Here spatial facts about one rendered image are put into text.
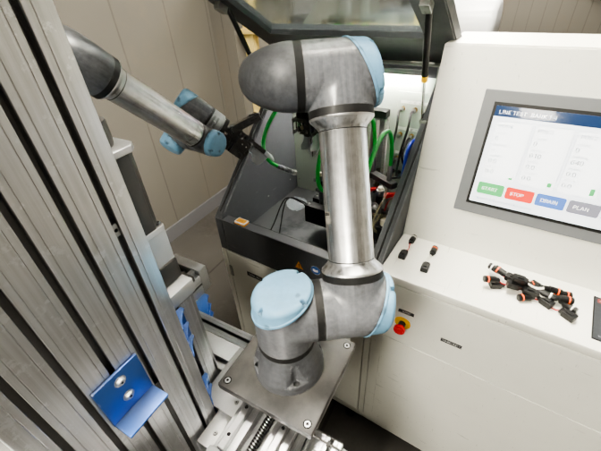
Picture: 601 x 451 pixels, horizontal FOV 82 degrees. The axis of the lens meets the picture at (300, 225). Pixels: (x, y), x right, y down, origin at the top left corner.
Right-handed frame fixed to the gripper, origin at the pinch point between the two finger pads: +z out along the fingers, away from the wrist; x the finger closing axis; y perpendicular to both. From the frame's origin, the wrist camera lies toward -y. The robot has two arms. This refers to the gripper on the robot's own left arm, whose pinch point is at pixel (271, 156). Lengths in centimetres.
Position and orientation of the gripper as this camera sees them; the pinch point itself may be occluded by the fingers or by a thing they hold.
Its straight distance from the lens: 126.8
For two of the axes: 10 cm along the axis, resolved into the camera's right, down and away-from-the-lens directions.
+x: 3.5, 3.3, -8.8
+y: -5.8, 8.1, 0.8
